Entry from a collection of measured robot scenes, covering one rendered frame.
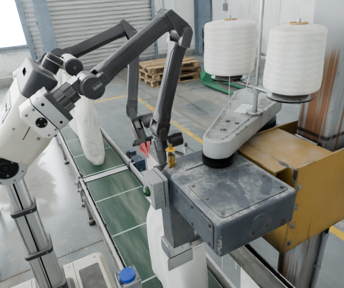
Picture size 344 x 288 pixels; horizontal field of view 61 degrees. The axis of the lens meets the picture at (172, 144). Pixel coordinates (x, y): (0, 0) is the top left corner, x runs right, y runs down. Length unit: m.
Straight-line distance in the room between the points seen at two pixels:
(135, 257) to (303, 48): 1.50
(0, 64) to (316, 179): 7.81
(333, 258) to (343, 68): 1.81
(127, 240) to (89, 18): 6.96
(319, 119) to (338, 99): 0.08
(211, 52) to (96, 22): 7.49
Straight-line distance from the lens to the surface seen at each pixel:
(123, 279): 1.19
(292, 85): 0.77
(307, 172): 0.88
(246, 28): 0.94
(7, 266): 2.72
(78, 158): 3.04
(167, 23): 1.08
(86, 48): 1.58
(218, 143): 0.77
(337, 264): 2.52
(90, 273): 2.04
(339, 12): 0.94
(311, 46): 0.76
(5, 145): 1.24
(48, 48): 7.79
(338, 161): 0.99
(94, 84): 0.99
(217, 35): 0.93
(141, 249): 1.92
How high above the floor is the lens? 1.77
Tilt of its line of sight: 27 degrees down
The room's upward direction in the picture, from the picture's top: 4 degrees counter-clockwise
